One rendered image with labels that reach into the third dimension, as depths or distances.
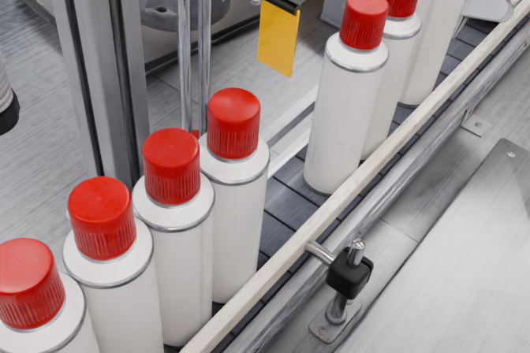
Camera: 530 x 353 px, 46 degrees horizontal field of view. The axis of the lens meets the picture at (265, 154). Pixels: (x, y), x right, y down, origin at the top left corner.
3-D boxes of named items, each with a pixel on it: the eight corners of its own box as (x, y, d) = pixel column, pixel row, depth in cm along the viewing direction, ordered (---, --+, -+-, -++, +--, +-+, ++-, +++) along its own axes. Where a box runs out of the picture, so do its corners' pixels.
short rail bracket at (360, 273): (339, 338, 56) (365, 265, 47) (312, 318, 57) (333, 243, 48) (359, 313, 58) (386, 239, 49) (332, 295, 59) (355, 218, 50)
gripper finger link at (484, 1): (482, 54, 68) (526, -27, 65) (434, 31, 70) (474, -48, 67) (487, 54, 71) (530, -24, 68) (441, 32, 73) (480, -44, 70)
